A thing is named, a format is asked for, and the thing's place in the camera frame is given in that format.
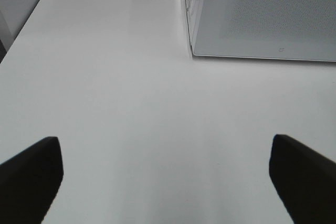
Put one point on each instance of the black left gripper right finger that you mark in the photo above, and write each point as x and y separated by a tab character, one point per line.
303	179

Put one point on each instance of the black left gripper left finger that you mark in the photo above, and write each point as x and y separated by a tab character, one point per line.
30	182

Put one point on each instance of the white microwave oven body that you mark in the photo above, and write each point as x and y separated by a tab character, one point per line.
193	15

